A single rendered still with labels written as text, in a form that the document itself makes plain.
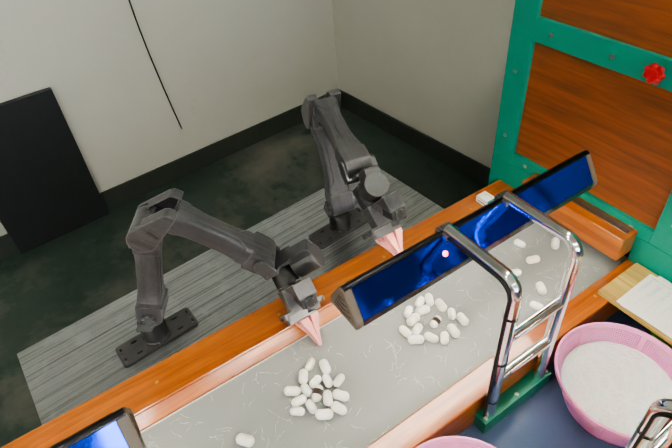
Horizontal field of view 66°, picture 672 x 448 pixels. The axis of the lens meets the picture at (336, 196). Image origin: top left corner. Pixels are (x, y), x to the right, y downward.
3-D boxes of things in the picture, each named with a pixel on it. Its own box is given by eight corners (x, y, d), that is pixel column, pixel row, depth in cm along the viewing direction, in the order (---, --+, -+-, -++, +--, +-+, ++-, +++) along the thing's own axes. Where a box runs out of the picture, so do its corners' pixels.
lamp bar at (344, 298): (329, 301, 91) (326, 273, 86) (564, 169, 115) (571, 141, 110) (356, 332, 85) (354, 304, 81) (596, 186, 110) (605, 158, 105)
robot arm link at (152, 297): (168, 305, 130) (165, 207, 110) (163, 327, 125) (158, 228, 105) (143, 303, 129) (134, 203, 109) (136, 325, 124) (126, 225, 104)
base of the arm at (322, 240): (371, 200, 157) (356, 189, 161) (319, 230, 148) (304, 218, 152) (372, 219, 162) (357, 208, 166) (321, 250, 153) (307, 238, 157)
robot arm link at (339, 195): (356, 212, 149) (332, 100, 141) (335, 218, 148) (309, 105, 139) (349, 207, 155) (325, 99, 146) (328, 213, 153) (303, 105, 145)
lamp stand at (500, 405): (422, 368, 120) (431, 225, 92) (484, 326, 128) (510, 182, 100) (483, 434, 107) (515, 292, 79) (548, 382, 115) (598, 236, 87)
